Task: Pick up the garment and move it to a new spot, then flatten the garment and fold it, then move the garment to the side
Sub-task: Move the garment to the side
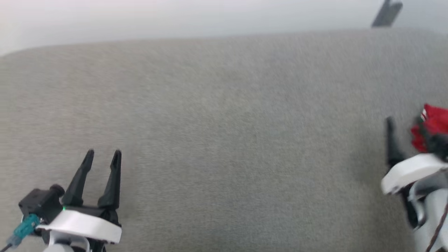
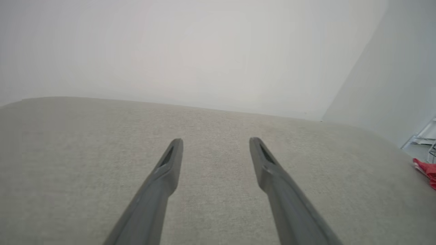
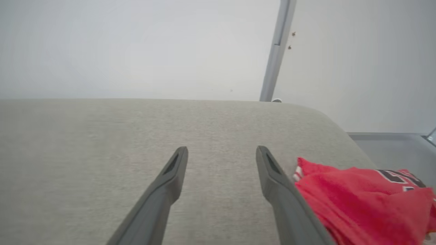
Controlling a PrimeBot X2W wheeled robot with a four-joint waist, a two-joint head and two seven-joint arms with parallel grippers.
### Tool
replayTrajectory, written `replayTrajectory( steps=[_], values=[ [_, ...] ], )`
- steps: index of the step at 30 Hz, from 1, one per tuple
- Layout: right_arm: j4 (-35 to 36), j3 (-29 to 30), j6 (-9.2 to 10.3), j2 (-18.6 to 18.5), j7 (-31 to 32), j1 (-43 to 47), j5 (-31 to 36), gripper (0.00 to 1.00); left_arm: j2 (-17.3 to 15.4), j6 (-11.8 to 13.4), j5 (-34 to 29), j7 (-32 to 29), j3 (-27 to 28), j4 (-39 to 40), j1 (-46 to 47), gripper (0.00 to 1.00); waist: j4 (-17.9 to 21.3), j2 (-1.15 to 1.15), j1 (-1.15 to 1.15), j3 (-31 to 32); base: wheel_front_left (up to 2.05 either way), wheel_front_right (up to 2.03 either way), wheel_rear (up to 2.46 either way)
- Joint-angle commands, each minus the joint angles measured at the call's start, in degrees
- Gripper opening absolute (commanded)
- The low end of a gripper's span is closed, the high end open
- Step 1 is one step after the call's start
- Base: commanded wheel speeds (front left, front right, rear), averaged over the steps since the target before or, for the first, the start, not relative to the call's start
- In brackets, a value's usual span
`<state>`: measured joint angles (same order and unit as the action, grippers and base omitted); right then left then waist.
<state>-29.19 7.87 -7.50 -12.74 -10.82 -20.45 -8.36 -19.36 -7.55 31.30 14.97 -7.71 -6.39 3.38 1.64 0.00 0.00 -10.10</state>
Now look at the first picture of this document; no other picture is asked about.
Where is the grey fabric sofa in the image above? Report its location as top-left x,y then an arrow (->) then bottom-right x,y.
0,28 -> 448,252

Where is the teal cable connector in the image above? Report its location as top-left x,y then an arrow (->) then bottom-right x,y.
8,214 -> 41,247

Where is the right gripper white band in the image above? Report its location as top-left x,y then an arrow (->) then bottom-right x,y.
380,117 -> 448,195

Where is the red Bulls 23 jersey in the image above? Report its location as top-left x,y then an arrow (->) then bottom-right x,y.
410,104 -> 448,153

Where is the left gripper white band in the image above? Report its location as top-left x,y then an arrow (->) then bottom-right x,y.
36,149 -> 123,245

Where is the thin dark arm cable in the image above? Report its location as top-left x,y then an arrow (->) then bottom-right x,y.
425,202 -> 448,252

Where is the dark grey flat object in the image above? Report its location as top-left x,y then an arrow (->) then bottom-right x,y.
371,0 -> 404,28

